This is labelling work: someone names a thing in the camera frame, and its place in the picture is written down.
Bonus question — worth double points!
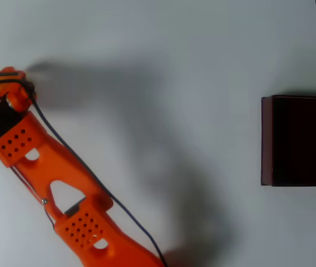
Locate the thin red servo wires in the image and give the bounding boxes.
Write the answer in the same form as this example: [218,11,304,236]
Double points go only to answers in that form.
[0,143,57,231]

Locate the dark red box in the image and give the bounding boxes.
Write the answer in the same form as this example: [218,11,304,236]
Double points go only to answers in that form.
[260,94,316,187]

